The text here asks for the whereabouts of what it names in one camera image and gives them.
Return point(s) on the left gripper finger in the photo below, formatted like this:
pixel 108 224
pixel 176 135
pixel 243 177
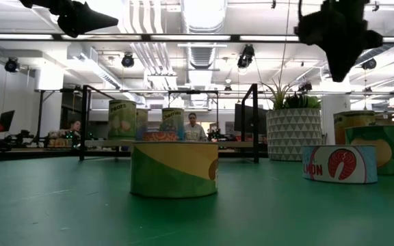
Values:
pixel 84 22

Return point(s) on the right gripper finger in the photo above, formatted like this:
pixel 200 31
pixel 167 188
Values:
pixel 338 65

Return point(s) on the tall yellow pineapple can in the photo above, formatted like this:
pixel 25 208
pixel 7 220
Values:
pixel 352 121

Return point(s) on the short salmon can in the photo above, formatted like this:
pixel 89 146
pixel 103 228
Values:
pixel 340 164

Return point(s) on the tall green pears can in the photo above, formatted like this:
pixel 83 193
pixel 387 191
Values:
pixel 121 119

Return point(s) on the tall cherries can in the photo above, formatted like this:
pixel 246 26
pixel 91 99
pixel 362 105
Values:
pixel 173 119

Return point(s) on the short yellow green can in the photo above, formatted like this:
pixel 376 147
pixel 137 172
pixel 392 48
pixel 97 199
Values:
pixel 169 171

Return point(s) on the black background robot arm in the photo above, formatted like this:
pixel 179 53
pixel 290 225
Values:
pixel 22 136

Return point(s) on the black ceiling spotlight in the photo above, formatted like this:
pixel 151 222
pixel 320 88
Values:
pixel 127 61
pixel 369 64
pixel 11 65
pixel 304 87
pixel 246 56

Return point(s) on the potted plant patterned white pot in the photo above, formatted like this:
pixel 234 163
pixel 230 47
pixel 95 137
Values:
pixel 292 136

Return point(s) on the green can with yellow fruit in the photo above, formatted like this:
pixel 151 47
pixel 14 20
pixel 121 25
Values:
pixel 388 143

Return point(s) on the black monitor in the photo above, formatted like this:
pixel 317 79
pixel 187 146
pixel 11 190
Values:
pixel 248 119

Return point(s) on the person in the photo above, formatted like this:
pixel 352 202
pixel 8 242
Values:
pixel 193 131
pixel 74 127

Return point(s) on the silver ceiling air duct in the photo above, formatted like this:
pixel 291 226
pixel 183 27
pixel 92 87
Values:
pixel 204 17

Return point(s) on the black background station frame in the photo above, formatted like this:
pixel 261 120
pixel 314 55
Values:
pixel 193 92

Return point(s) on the black table frame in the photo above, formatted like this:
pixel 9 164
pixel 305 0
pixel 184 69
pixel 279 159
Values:
pixel 29 156

